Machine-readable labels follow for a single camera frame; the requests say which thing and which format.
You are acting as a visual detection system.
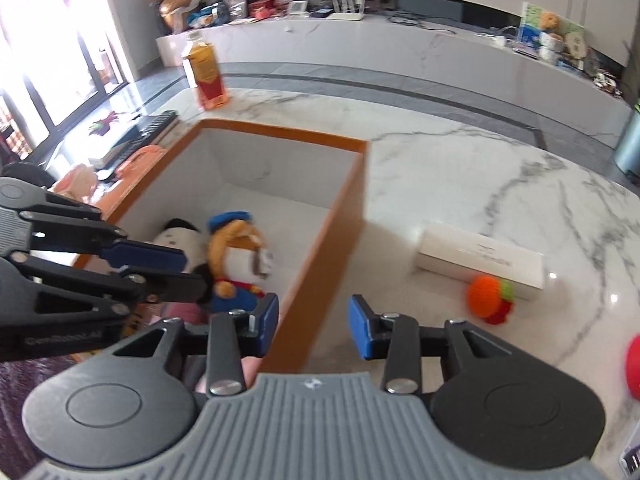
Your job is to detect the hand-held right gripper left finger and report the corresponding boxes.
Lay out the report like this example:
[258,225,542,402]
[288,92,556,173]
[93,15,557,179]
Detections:
[112,292,280,396]

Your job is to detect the white marble tv console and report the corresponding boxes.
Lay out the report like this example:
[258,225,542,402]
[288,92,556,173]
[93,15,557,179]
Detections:
[155,14,632,152]

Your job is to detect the glass sliding door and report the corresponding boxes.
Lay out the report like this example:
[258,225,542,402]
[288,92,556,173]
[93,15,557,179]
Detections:
[0,0,132,161]

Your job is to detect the orange rimmed storage box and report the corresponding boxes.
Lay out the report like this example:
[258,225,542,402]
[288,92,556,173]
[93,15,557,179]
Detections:
[75,119,371,374]

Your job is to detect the purple rug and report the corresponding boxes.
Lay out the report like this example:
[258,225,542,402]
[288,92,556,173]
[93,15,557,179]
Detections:
[0,360,66,480]

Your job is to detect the framed picture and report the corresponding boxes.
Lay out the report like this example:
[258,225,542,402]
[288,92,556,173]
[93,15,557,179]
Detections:
[517,2,586,57]

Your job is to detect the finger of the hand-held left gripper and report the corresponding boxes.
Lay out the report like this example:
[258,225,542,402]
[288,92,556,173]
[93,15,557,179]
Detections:
[0,178,192,276]
[10,254,211,324]

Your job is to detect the red mug with wooden handle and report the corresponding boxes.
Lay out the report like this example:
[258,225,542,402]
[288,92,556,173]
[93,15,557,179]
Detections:
[626,334,640,402]

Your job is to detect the dark printed box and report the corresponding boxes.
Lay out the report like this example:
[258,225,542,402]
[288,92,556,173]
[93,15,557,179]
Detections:
[619,437,640,479]

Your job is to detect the black keyboard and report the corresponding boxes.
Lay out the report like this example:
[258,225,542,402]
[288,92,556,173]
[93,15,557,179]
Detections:
[111,111,180,157]

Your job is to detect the white and black plush toy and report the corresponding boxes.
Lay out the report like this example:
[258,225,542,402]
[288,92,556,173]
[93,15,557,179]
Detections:
[152,217,211,274]

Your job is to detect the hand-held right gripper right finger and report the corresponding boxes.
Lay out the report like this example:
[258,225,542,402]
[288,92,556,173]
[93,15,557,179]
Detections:
[348,294,523,395]

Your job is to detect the golden ornament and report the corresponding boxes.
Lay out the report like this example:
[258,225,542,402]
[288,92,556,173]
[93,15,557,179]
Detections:
[157,0,201,36]

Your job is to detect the bottle of orange drink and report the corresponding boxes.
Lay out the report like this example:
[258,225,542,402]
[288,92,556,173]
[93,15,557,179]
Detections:
[180,30,230,112]

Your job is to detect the duck plush with blue hat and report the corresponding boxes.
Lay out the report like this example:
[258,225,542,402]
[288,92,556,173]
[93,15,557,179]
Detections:
[202,210,275,314]

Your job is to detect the long white box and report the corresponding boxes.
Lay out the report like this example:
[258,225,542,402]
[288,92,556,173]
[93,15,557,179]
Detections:
[416,220,546,291]

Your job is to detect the white router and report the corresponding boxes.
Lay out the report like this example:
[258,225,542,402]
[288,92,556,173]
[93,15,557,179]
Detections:
[327,0,367,22]

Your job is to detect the peach cloth bag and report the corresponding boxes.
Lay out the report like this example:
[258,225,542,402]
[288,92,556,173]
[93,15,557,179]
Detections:
[115,145,169,181]

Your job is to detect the pink flower decoration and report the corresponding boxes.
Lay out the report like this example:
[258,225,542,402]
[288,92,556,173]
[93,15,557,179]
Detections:
[89,112,122,137]

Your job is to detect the grey trash can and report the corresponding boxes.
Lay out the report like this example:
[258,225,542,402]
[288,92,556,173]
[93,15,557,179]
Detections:
[612,105,640,177]

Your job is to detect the orange knitted fruit toy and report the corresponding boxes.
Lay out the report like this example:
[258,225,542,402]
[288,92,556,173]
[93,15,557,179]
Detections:
[466,275,517,326]

